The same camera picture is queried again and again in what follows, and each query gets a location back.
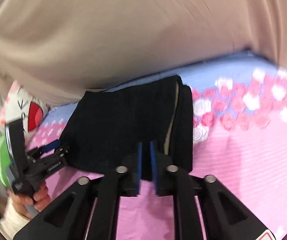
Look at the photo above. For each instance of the green plush cushion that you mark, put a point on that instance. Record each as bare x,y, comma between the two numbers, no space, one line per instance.
4,162

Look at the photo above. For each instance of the pink floral bed sheet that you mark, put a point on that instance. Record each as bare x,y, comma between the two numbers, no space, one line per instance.
248,152

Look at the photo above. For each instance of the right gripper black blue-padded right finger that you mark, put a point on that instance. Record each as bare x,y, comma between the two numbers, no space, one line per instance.
203,208

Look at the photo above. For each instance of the black pants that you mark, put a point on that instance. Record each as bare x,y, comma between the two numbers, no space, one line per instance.
105,127

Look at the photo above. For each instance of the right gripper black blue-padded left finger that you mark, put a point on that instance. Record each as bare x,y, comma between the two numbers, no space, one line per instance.
89,208

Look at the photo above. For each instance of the cream sleeve left forearm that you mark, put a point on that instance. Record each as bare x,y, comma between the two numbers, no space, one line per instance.
11,222

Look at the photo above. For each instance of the beige curtain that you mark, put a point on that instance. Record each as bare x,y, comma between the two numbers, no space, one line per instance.
58,49

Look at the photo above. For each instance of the white cartoon face pillow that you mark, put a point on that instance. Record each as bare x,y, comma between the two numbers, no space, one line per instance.
20,104

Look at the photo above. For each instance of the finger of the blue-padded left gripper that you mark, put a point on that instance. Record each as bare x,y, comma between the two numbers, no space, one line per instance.
37,152

